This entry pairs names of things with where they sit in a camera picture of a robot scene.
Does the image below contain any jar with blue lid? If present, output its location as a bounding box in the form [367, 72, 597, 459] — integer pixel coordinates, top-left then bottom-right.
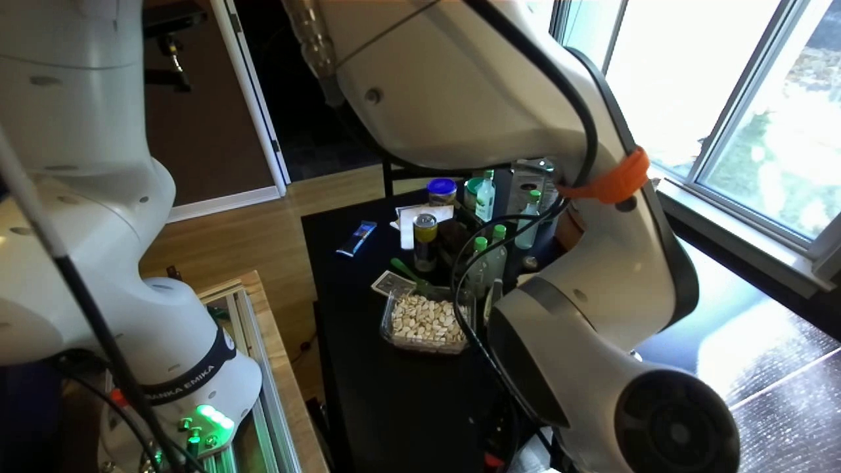
[426, 177, 458, 208]

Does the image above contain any can with yellow label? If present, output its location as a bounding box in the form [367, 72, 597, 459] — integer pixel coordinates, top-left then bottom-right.
[413, 213, 439, 273]

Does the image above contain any white paper napkin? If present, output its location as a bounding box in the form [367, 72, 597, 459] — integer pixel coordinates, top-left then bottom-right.
[395, 204, 455, 251]

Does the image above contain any green plastic utensil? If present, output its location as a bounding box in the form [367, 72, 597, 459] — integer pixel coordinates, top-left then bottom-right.
[390, 257, 435, 294]

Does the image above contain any patterned card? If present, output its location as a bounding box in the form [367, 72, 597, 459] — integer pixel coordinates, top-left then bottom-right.
[371, 269, 417, 298]

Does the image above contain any blue snack bar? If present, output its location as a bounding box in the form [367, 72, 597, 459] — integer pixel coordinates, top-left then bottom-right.
[336, 221, 378, 258]

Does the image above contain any clear bottle green cap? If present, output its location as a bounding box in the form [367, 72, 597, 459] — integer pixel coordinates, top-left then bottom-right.
[467, 236, 491, 298]
[514, 189, 543, 251]
[489, 224, 509, 284]
[474, 169, 497, 223]

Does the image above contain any green tub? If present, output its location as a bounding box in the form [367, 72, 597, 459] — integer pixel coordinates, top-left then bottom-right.
[463, 177, 486, 212]

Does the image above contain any clear container of nuts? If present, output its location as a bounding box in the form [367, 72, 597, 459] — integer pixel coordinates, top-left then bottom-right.
[380, 287, 476, 356]

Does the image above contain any black exercise machine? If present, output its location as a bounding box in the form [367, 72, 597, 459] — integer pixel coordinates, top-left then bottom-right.
[143, 0, 209, 93]

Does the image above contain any window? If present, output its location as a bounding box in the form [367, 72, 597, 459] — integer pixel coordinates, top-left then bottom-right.
[551, 0, 841, 280]

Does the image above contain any white door frame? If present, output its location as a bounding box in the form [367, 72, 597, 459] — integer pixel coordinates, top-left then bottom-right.
[209, 0, 291, 197]

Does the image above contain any black cable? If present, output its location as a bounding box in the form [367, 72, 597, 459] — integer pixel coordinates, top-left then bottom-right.
[0, 128, 198, 473]

